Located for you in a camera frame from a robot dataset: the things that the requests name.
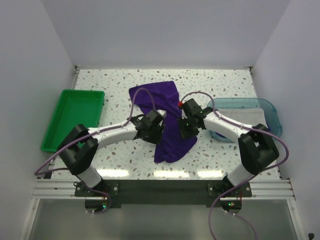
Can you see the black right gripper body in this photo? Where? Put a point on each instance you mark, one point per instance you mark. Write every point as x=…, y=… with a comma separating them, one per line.
x=187, y=128

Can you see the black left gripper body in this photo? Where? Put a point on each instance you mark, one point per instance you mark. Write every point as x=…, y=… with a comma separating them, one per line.
x=154, y=135

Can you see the purple towel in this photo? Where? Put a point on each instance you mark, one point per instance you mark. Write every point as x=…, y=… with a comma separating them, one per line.
x=222, y=136
x=172, y=146

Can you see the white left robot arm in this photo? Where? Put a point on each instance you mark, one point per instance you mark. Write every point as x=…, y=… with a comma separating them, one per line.
x=78, y=149

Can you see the teal transparent plastic tray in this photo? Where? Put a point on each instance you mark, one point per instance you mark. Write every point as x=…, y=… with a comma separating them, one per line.
x=270, y=112

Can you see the green plastic bin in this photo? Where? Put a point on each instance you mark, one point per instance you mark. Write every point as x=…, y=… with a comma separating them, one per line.
x=74, y=107

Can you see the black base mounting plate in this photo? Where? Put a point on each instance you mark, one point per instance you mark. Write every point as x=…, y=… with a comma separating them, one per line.
x=149, y=192

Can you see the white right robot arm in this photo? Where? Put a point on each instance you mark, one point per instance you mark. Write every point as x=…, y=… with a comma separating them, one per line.
x=256, y=146

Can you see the aluminium frame rail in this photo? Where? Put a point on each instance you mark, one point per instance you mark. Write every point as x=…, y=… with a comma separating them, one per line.
x=260, y=189

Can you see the grey white towel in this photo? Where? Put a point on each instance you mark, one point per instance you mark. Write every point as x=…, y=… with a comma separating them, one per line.
x=249, y=116

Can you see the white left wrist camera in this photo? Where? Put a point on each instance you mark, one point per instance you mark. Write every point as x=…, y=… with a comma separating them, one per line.
x=163, y=113

